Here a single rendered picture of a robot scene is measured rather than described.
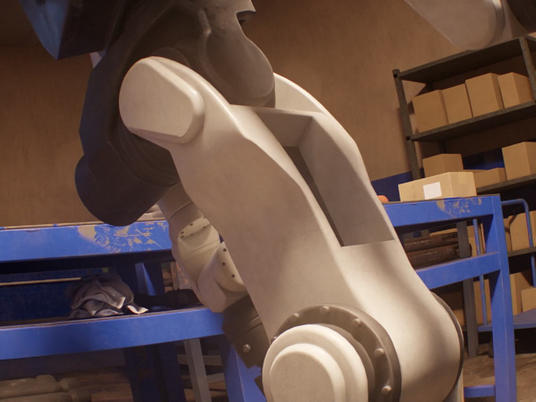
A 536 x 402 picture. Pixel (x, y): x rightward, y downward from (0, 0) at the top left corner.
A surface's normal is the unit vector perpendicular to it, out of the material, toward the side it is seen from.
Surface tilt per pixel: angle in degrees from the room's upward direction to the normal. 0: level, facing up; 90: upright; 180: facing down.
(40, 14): 111
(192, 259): 74
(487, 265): 90
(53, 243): 90
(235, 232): 90
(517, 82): 90
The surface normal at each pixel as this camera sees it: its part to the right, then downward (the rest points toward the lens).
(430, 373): 0.73, 0.00
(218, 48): 0.64, -0.47
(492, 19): 0.03, 0.43
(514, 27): 0.43, 0.26
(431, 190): -0.73, 0.04
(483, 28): -0.68, 0.33
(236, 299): 0.37, 0.66
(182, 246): 0.60, 0.29
